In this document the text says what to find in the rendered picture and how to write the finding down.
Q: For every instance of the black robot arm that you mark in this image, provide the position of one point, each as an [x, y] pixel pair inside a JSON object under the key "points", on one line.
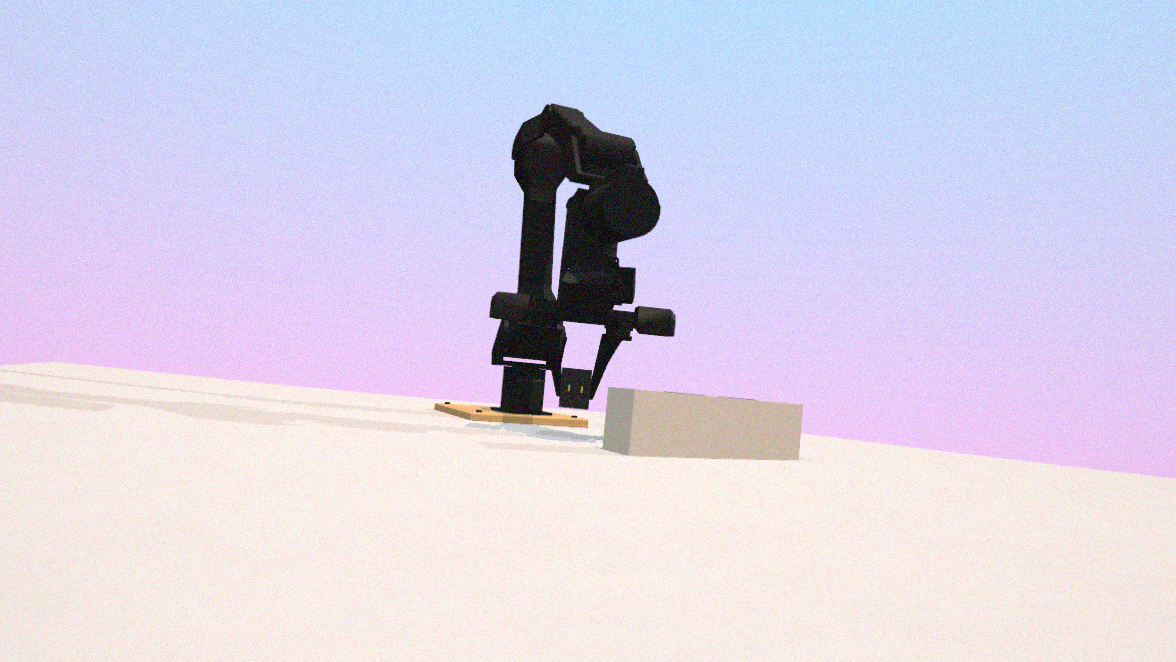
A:
{"points": [[619, 205]]}

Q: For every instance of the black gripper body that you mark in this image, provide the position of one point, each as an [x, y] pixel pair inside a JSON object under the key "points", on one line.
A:
{"points": [[521, 307]]}

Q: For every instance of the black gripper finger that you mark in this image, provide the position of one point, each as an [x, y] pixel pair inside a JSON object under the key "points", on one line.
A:
{"points": [[607, 347], [552, 341]]}

